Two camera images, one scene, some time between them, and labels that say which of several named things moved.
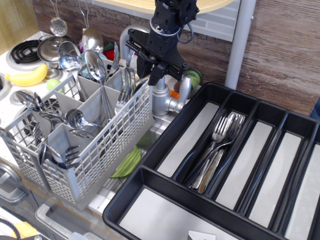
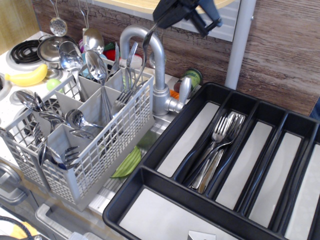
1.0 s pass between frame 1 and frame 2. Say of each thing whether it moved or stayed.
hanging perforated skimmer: stayed
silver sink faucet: stayed
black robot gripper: moved
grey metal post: stayed
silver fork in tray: stayed
